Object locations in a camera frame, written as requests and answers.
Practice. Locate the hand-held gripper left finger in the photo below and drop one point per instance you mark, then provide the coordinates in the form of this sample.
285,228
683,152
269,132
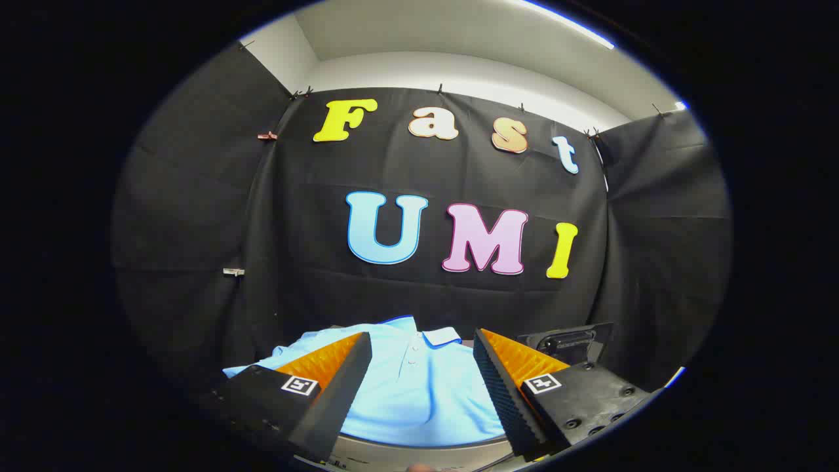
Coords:
341,393

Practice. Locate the silver clip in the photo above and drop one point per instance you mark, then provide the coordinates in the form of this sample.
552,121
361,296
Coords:
233,271

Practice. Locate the dark washing machine lid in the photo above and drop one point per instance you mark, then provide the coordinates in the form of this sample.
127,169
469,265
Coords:
567,342

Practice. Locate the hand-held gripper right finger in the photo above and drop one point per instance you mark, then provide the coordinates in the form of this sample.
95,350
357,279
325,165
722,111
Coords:
501,393

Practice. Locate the light blue polo shirt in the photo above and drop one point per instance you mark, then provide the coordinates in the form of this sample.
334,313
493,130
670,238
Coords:
419,393

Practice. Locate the grey box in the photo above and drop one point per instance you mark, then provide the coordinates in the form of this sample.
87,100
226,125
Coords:
419,455

